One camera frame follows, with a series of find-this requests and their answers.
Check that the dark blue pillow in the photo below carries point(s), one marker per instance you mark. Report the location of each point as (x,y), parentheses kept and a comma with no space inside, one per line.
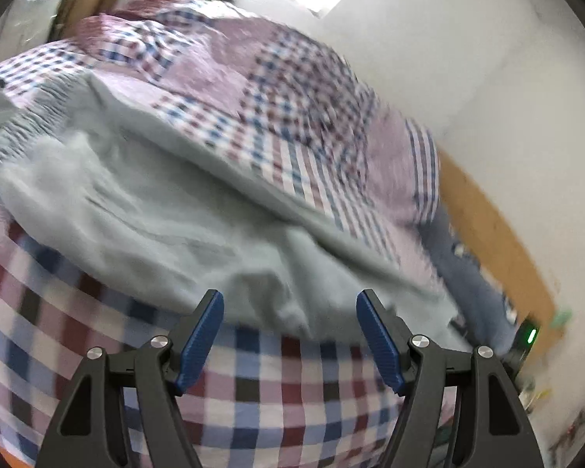
(489,316)

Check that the purple floral plaid bed sheet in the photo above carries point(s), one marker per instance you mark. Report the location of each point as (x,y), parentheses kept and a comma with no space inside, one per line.
(262,400)

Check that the green wall sticker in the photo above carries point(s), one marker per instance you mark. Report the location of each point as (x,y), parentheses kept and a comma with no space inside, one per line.
(561,318)

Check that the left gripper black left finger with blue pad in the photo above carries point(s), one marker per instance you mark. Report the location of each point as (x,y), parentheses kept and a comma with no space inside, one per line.
(88,428)

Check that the plaid patchwork quilt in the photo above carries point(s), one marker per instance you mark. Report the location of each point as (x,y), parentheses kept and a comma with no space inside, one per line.
(271,99)

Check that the wooden headboard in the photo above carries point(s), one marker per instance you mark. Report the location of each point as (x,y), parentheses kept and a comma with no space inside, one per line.
(485,231)

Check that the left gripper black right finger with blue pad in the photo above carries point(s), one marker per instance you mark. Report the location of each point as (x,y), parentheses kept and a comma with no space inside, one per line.
(490,427)

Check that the light blue denim pants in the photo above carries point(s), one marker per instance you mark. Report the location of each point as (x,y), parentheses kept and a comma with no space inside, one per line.
(127,198)

